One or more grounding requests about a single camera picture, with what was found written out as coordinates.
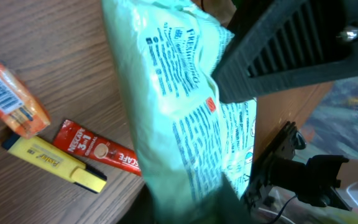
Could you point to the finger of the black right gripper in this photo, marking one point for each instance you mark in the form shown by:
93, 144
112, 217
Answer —
284, 44

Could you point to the teal wet wipes pack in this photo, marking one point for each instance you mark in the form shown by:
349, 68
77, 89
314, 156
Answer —
186, 140

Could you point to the red snack bar wrapper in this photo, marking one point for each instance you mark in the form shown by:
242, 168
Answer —
75, 139

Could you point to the yellow black marker pen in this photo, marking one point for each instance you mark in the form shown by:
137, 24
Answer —
47, 157

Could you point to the orange Kleenex tissue pack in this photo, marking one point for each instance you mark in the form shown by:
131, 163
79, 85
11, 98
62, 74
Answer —
19, 109

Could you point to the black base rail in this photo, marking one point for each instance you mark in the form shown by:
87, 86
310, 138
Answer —
314, 182

